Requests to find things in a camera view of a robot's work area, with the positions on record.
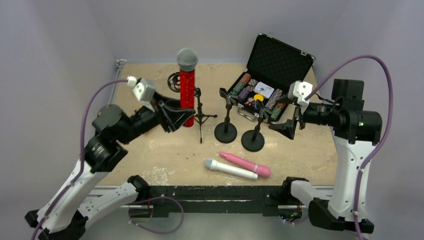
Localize right black round-base stand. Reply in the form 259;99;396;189
241;100;265;152

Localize white card deck box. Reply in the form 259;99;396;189
253;82;275;99

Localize yellow dealer button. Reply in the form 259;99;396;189
253;94;264;102

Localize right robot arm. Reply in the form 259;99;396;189
270;79;383;234

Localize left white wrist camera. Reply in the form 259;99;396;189
126;75;156;112

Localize black poker chip case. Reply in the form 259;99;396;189
227;32;316;124

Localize left black round-base stand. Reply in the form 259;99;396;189
214;87;238;144

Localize pink microphone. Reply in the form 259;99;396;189
219;151;272;178

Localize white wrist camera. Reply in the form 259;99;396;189
287;80;313;108
126;75;156;112

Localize black tripod shock mount stand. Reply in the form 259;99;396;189
167;72;218;144

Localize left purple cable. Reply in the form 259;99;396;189
30;78;130;240

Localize red glitter microphone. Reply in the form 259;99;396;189
176;47;199;110

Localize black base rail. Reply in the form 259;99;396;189
132;185;306;218

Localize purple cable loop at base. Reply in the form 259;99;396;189
128;196;185;236

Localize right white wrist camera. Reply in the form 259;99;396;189
287;80;313;108

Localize white microphone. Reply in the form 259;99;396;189
204;158;259;180

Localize black round-base stand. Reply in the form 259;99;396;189
241;100;265;152
214;87;238;144

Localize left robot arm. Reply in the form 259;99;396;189
25;93;195;240

